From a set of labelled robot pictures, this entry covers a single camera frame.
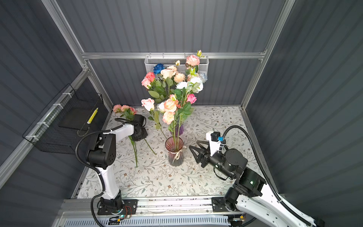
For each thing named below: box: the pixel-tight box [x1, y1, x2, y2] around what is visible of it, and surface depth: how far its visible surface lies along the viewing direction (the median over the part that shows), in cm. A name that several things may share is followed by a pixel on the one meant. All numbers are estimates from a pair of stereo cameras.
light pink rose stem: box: [141, 77, 152, 90], surface depth 78 cm
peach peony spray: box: [162, 94, 182, 149], surface depth 67 cm
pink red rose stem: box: [145, 71, 167, 103], surface depth 82 cm
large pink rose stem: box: [141, 97, 168, 140], surface depth 65 cm
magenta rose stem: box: [186, 93, 198, 105], surface depth 68 cm
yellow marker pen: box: [86, 106, 99, 125], surface depth 79 cm
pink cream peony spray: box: [185, 49, 202, 77], surface depth 75 cm
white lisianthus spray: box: [175, 76, 205, 148], surface depth 68 cm
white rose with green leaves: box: [156, 101, 166, 114], surface depth 70 cm
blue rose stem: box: [153, 63, 165, 75], surface depth 80 cm
